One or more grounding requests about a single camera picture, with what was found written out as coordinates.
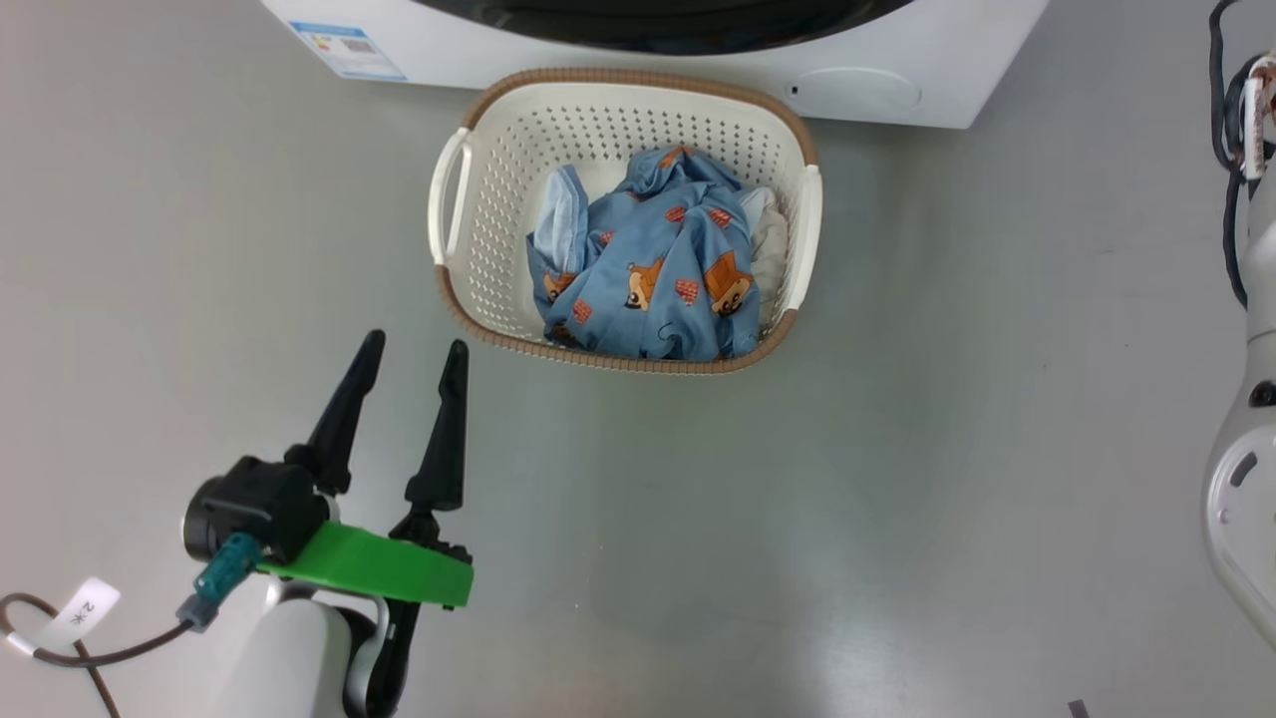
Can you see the round white filter cover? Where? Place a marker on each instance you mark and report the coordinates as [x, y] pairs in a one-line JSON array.
[[862, 90]]

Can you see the blue cartoon-print pajama garment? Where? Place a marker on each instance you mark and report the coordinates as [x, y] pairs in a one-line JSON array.
[[648, 249]]

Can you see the white front-load washing machine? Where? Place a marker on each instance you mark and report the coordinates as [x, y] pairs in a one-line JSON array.
[[947, 50]]

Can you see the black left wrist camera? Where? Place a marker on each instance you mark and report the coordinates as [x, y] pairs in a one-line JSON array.
[[259, 504]]

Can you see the cream perforated laundry basket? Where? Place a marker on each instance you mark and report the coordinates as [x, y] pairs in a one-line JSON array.
[[508, 199]]

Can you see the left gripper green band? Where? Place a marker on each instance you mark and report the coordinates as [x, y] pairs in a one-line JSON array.
[[379, 566]]

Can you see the teal left camera connector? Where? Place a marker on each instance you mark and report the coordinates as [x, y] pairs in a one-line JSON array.
[[224, 573]]

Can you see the blue energy label sticker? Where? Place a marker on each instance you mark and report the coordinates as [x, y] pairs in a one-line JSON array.
[[349, 50]]

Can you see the white garment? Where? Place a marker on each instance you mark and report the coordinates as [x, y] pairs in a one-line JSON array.
[[770, 249]]

